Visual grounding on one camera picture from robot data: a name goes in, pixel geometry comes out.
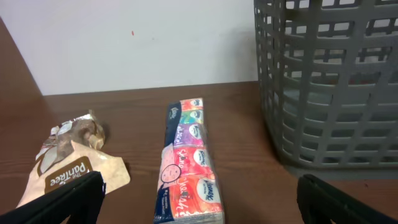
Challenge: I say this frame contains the grey plastic basket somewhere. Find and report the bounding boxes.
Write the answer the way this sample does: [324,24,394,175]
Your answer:
[254,0,397,179]

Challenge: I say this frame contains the beige Pantree snack bag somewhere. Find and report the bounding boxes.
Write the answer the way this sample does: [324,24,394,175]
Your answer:
[17,110,131,207]

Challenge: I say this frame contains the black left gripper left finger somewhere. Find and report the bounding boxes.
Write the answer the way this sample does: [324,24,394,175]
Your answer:
[1,171,106,224]

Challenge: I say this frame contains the Kleenex tissue multipack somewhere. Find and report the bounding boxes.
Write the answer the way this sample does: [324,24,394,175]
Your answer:
[153,98,224,224]

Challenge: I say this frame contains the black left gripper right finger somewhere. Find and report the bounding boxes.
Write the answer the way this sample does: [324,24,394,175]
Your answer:
[297,174,397,224]

